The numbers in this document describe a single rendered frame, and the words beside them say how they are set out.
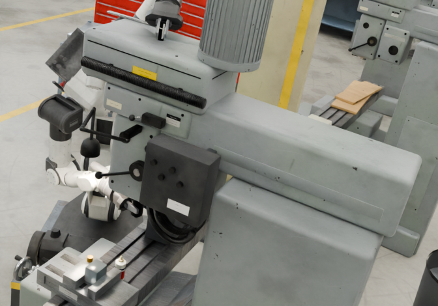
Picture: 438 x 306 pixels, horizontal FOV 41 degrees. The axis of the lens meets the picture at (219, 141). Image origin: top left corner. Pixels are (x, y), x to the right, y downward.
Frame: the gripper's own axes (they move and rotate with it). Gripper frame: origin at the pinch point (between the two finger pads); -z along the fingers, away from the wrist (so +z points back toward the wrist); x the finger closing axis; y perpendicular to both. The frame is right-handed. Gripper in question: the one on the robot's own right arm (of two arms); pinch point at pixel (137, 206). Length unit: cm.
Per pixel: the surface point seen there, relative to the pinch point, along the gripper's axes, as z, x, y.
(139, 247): 5.7, 10.7, 27.9
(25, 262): 51, -13, 55
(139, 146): -5.3, -8.9, -30.7
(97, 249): 22.5, 2.7, 36.0
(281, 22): 58, 163, -40
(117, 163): 2.1, -10.9, -21.0
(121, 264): -5.6, -10.2, 19.6
